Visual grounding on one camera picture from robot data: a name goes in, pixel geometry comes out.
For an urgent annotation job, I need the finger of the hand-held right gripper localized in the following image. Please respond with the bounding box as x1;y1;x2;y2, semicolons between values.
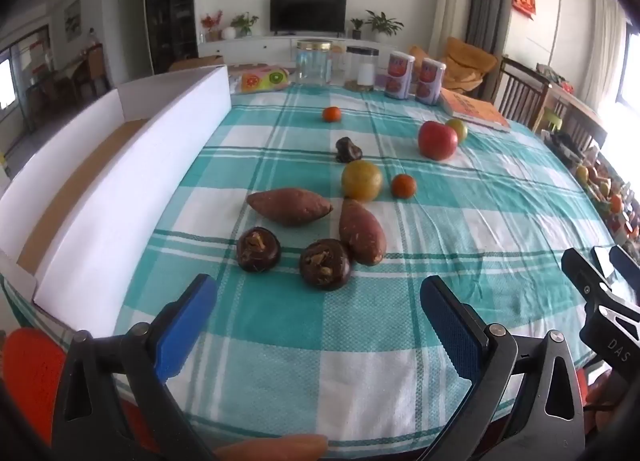
560;247;640;316
590;244;640;292

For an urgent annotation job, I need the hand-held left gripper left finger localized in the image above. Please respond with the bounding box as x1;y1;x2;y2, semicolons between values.
50;273;219;461

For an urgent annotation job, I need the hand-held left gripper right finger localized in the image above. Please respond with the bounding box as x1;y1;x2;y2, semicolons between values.
419;275;587;461

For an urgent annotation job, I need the dark brown water chestnut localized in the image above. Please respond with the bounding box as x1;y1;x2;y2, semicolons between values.
299;239;352;291
236;227;282;273

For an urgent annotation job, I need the reddish sweet potato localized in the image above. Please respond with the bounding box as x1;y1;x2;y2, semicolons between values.
339;198;387;267
246;188;334;227

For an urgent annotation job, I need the white cardboard box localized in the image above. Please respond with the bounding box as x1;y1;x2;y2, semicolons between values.
0;64;232;337

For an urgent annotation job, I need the yellow-green citrus fruit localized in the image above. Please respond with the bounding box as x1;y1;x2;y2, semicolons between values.
341;160;384;202
445;118;469;144

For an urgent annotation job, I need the small knobbly dark tuber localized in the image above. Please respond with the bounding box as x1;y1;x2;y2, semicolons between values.
335;136;364;163

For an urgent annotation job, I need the teal white checked tablecloth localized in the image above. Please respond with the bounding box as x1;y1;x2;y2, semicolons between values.
2;86;640;459

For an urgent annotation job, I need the wooden chair with slats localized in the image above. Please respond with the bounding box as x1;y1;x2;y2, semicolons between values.
532;86;608;152

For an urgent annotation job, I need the red stool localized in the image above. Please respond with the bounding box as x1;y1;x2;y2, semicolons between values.
2;328;161;454

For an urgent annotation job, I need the red apple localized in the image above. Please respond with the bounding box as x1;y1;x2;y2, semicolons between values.
418;120;459;161

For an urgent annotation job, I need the orange book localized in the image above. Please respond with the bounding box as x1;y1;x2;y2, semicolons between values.
439;90;512;133

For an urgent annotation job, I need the dark wooden chair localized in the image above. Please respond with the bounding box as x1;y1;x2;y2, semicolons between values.
492;56;551;124

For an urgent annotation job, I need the white sheer curtain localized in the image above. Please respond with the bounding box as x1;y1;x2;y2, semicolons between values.
582;0;626;112

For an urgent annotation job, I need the orange cushion seat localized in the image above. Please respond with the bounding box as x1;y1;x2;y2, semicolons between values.
410;37;498;89

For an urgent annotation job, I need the red label tin can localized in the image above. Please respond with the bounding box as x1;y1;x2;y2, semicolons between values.
385;52;416;100
415;58;447;105

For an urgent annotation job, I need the fruit print packet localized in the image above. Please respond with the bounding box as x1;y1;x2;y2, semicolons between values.
241;67;291;93

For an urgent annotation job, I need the clear canister with black lid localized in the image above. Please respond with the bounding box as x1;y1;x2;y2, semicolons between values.
345;46;380;91

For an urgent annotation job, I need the white TV cabinet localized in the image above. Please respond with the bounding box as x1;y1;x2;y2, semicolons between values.
197;34;431;68

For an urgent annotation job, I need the glass jar with gold lid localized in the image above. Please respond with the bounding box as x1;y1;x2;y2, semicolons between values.
295;40;333;86

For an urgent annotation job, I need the covered standing air conditioner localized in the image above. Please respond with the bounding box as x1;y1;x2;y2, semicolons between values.
429;0;474;59

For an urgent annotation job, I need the red flower bouquet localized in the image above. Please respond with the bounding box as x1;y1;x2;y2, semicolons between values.
201;11;223;42

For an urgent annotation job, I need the leafy green houseplant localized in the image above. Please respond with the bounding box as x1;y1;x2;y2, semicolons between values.
231;12;259;37

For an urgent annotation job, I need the large green potted plant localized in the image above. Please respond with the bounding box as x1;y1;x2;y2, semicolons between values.
365;10;404;42

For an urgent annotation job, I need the dark display cabinet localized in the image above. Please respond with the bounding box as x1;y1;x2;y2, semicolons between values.
145;0;196;74

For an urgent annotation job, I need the black television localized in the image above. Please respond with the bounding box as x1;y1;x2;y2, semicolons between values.
270;0;347;34

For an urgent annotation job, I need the framed wall picture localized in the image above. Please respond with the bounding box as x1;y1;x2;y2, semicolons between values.
64;0;82;39

